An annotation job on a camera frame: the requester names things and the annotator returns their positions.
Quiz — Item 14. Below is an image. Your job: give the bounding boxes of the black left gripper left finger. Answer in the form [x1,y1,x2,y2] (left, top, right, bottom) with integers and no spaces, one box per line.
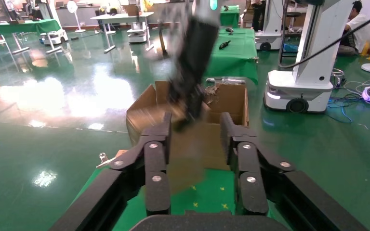
[49,111,173,231]

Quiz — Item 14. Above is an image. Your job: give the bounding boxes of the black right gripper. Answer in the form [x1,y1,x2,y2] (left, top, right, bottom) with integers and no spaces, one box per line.
[167,14,221,132]

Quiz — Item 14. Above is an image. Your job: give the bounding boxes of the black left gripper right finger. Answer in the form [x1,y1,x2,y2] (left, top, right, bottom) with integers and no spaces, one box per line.
[220,112,369,231]

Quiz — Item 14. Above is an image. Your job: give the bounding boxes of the small white robot base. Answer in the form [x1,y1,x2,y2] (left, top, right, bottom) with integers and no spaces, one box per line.
[127,21,150,44]

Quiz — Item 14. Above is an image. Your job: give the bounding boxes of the low white robot base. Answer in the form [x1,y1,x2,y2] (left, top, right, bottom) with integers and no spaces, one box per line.
[39,28,69,46]

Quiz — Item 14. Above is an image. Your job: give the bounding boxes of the large open cardboard carton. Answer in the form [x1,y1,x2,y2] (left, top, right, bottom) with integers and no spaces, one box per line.
[126,80,250,171]

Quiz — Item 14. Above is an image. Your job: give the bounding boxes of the brown box on table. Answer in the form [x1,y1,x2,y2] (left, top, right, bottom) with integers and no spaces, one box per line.
[122,3,141,16]

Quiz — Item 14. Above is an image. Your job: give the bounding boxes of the silver binder clip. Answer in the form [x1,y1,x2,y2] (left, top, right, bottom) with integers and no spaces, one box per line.
[95,152,117,169]

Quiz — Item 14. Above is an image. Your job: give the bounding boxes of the green table cloth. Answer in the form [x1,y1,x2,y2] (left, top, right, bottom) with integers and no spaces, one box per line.
[71,166,270,231]

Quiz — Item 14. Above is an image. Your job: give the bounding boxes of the green-clothed background table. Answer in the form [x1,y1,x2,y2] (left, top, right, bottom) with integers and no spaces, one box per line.
[204,28,260,85]

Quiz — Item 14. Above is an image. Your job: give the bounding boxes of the large white wheeled robot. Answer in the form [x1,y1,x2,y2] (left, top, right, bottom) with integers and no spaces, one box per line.
[263,0,356,114]

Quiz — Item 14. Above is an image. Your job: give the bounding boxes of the distant green-clothed table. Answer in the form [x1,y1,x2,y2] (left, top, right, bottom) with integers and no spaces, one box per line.
[219,4,240,28]

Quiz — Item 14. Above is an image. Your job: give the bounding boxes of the stacked brown cartons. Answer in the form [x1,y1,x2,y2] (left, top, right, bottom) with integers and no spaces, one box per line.
[240,0,254,29]

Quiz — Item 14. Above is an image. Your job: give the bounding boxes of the white work table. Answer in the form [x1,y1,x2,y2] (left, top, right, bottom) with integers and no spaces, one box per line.
[90,12,155,54]

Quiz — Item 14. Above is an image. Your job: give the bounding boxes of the standing person in dark clothes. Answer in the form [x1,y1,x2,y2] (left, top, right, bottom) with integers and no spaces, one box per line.
[251,0,267,32]

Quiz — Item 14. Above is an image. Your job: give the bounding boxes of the white robot with column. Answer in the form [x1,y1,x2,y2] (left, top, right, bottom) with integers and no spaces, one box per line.
[255,0,283,51]

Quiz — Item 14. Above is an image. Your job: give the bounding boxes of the black stool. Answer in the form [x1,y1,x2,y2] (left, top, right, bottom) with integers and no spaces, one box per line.
[278,11,302,66]

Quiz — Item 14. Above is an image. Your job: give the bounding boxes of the white standing fan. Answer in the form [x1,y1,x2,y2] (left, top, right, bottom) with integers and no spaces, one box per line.
[66,0,87,34]

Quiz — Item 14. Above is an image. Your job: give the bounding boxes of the seated person in white shirt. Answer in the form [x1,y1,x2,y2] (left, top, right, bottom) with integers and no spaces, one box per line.
[337,0,370,57]

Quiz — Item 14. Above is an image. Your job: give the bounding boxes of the long green-clothed table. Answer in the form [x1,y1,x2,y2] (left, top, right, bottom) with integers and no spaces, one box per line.
[0,18,62,36]

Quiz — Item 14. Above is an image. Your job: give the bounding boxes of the white metal table frame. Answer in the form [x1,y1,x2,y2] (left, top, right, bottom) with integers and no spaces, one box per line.
[205,77,247,86]

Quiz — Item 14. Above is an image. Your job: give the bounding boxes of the blue floor cable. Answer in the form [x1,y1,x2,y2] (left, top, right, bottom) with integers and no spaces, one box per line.
[327,97,354,124]

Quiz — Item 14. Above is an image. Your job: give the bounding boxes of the thin black cable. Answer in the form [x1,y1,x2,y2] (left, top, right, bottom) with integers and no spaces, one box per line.
[278,8,370,69]

